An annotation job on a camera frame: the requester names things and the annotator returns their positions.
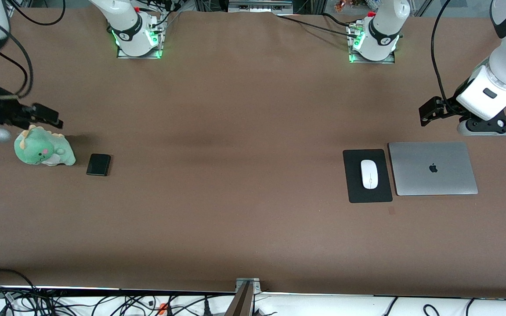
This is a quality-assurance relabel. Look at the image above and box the grey metal box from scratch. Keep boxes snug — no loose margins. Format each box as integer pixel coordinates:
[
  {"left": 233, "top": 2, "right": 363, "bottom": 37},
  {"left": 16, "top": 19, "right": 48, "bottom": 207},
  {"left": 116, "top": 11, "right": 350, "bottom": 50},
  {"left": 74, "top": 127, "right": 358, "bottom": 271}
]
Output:
[{"left": 228, "top": 0, "right": 293, "bottom": 14}]

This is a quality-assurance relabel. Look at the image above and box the black mouse pad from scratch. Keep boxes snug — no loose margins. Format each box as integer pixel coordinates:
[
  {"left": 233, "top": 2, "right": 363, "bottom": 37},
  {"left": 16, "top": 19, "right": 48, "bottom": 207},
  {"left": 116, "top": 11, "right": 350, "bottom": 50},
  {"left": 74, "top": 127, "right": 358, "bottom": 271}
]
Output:
[{"left": 343, "top": 149, "right": 393, "bottom": 204}]

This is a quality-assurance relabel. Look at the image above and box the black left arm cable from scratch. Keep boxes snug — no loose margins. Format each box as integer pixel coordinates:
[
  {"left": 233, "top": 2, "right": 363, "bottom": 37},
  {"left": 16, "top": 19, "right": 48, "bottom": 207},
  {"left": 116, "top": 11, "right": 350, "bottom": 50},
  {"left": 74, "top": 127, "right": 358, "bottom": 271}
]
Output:
[{"left": 430, "top": 0, "right": 461, "bottom": 111}]

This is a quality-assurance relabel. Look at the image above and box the black base power cable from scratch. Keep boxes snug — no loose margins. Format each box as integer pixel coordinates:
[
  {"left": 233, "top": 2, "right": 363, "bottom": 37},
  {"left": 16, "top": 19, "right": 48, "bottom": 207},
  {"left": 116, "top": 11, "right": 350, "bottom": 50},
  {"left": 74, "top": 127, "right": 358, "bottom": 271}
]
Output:
[
  {"left": 321, "top": 12, "right": 361, "bottom": 29},
  {"left": 277, "top": 14, "right": 358, "bottom": 39}
]

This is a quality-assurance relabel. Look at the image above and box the silver laptop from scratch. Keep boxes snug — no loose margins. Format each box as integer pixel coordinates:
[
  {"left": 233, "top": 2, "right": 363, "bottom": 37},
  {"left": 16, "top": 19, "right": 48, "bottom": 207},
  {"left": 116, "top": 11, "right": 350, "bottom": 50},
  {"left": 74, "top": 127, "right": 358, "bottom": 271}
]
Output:
[{"left": 388, "top": 141, "right": 479, "bottom": 196}]

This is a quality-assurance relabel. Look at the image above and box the black arched floor cable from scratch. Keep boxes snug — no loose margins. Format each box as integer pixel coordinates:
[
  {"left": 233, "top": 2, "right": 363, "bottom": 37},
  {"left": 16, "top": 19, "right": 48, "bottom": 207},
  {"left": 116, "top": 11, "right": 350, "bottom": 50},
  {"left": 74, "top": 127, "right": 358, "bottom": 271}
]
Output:
[{"left": 0, "top": 269, "right": 39, "bottom": 300}]

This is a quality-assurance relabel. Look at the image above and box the aluminium post with bracket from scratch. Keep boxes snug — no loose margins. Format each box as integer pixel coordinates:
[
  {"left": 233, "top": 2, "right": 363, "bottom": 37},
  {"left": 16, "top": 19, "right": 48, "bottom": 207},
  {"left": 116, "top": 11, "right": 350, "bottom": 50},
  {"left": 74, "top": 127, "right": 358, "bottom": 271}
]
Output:
[{"left": 226, "top": 277, "right": 261, "bottom": 316}]

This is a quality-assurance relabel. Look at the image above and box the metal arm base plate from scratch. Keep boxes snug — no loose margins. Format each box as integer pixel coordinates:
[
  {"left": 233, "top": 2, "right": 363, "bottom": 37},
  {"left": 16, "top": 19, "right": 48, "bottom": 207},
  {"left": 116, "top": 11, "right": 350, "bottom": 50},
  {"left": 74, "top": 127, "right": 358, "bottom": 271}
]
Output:
[
  {"left": 348, "top": 49, "right": 397, "bottom": 65},
  {"left": 116, "top": 43, "right": 164, "bottom": 59}
]

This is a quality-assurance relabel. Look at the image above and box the white computer mouse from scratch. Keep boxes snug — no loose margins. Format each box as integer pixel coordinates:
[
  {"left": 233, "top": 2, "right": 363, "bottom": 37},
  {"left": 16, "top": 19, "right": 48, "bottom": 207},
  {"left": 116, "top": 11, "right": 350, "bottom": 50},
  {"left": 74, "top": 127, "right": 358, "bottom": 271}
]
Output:
[{"left": 360, "top": 159, "right": 379, "bottom": 190}]

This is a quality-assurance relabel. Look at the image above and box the small black square box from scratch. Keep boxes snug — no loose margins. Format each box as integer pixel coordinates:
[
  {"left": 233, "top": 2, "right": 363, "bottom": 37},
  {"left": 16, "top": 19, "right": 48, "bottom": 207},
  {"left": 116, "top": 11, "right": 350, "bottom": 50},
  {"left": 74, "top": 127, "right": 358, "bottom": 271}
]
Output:
[{"left": 86, "top": 154, "right": 112, "bottom": 177}]

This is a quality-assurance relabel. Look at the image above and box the green dinosaur plush toy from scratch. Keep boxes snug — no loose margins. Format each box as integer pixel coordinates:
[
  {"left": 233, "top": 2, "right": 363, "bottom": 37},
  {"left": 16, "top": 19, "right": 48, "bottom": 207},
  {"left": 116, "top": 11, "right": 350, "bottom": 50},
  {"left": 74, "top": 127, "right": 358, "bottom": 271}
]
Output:
[{"left": 14, "top": 125, "right": 77, "bottom": 167}]

